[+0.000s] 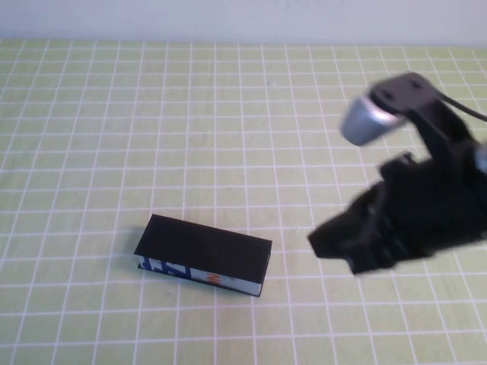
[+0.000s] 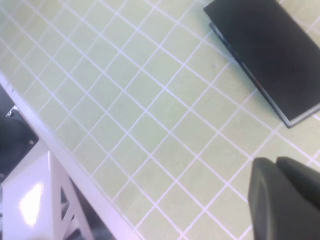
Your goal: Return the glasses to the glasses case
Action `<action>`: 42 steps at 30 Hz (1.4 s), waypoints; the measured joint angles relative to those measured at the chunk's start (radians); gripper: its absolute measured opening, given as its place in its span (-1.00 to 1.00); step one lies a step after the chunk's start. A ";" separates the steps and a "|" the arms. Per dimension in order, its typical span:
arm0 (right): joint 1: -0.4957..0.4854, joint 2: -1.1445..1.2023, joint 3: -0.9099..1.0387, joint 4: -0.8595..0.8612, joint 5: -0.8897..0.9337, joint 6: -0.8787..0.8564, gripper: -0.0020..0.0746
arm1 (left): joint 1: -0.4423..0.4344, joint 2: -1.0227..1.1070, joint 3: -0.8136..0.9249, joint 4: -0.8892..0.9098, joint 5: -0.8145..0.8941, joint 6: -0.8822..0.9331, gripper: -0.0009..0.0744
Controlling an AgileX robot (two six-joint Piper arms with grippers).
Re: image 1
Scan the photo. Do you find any black printed glasses case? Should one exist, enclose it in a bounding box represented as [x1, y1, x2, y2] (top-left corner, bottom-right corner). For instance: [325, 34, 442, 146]
[134, 213, 273, 298]

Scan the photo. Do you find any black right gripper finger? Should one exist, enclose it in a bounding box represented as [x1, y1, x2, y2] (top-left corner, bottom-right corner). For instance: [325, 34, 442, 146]
[346, 227, 404, 276]
[307, 186, 387, 260]

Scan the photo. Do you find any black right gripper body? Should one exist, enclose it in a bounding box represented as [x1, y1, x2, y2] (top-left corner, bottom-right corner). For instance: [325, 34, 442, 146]
[378, 151, 487, 264]

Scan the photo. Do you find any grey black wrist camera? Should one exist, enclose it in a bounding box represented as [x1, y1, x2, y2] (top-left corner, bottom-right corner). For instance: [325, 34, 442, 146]
[339, 72, 479, 165]

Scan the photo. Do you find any green checked tablecloth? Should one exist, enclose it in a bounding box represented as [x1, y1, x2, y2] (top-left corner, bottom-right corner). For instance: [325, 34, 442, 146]
[0, 37, 487, 365]

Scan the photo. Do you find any black camera cable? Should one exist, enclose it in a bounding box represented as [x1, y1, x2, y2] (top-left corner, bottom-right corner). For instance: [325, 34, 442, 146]
[437, 93, 487, 123]

